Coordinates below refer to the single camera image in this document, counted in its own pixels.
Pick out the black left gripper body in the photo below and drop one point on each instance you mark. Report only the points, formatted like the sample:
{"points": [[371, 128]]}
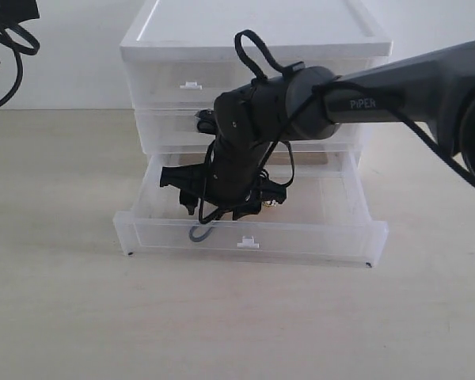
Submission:
{"points": [[17, 11]]}

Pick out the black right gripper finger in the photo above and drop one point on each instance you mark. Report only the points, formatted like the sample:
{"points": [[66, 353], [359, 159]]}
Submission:
{"points": [[189, 201], [248, 209]]}

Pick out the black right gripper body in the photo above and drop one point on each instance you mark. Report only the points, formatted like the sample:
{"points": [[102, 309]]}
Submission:
{"points": [[233, 172]]}

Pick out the gold keychain with black strap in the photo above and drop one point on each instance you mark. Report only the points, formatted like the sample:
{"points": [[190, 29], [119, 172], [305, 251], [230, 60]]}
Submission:
{"points": [[199, 238]]}

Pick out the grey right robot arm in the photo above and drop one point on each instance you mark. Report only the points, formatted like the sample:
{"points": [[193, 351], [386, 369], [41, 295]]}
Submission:
{"points": [[433, 94]]}

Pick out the white plastic drawer cabinet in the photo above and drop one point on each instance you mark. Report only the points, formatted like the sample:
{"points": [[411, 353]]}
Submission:
{"points": [[342, 36]]}

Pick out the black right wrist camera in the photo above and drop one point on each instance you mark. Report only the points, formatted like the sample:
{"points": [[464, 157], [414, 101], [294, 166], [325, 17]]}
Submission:
{"points": [[187, 178]]}

